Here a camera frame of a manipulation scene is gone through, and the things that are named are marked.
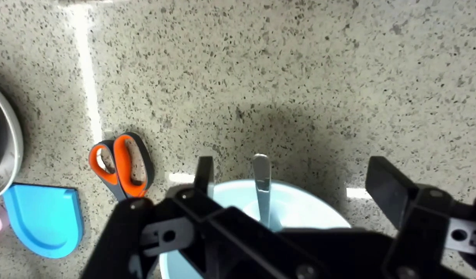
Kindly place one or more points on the blue plastic lid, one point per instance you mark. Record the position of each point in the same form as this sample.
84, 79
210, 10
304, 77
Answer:
44, 218

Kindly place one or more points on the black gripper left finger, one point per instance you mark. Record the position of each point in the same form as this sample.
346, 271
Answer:
205, 175

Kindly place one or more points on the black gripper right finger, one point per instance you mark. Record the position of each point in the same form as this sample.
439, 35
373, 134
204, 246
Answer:
393, 190

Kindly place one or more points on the light blue bowl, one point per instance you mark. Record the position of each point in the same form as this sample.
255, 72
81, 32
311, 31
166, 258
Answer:
304, 206

